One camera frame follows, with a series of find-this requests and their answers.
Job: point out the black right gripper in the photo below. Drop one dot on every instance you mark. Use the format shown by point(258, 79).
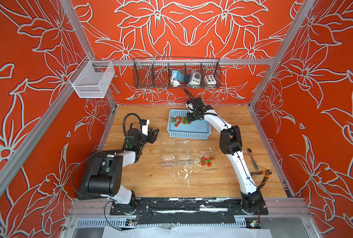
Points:
point(190, 118)

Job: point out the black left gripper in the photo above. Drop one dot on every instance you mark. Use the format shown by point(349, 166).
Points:
point(151, 139)

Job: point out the clear plastic clamshell container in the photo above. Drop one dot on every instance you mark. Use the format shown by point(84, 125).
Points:
point(209, 164)

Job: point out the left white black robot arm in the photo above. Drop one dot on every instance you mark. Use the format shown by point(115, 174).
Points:
point(103, 172)

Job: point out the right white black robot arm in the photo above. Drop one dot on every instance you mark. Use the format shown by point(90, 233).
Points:
point(231, 145)

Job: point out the light blue perforated plastic basket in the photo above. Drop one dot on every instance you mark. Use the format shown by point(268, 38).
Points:
point(199, 129)

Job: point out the white grey round device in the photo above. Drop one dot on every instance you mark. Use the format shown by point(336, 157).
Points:
point(194, 79)

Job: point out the white button box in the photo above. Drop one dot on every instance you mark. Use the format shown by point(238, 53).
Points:
point(210, 81)

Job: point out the clear clamshell container middle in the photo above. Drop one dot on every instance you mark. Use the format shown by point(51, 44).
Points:
point(185, 159)

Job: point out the blue white device in basket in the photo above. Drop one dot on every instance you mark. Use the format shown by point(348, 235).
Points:
point(177, 78)

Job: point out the metal spoon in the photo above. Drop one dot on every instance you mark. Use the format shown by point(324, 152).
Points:
point(249, 151)

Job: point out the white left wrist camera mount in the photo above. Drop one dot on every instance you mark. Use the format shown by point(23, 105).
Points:
point(144, 125)

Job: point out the black wire wall basket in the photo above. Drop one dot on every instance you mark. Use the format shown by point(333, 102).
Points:
point(155, 72)

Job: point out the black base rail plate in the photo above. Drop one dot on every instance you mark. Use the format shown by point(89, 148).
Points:
point(193, 211)

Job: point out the clear acrylic wall box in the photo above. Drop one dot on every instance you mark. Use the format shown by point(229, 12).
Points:
point(88, 83)

